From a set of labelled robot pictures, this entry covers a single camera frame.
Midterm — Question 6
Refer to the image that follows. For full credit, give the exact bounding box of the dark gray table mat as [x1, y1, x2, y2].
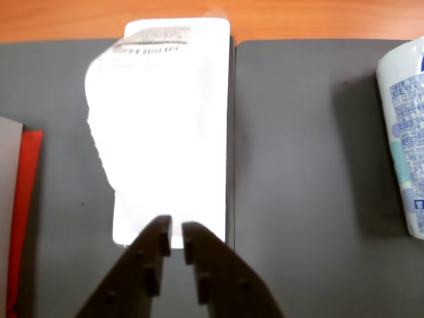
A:
[0, 35, 237, 318]
[234, 38, 424, 318]

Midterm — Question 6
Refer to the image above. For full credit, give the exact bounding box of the white packaged sandwich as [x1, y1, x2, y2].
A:
[84, 8, 232, 250]

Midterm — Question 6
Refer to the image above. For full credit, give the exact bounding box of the red tape marker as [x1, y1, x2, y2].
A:
[5, 130, 44, 318]

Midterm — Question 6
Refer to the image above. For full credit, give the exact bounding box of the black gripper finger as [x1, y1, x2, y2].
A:
[74, 215, 173, 318]
[181, 221, 286, 318]

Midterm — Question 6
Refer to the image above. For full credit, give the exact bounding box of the gray paper tray box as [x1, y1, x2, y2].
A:
[0, 115, 25, 318]

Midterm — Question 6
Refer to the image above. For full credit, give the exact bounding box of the Milkis drink can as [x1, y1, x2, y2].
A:
[376, 35, 424, 240]

